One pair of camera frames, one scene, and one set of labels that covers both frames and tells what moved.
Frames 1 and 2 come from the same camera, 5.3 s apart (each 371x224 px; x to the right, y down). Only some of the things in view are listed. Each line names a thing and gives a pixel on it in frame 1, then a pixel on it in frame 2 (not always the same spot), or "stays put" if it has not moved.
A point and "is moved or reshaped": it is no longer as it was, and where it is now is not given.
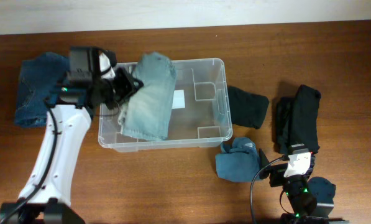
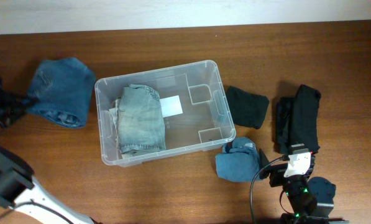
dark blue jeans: [40, 84] is moved or reshaped
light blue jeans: [147, 114] is moved or reshaped
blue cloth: [239, 161] stays put
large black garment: [298, 119] stays put
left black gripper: [124, 84] -> [6, 106]
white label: [178, 100] -> [171, 106]
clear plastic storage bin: [202, 114] is moved or reshaped
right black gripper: [276, 172] stays put
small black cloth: [246, 109] stays put
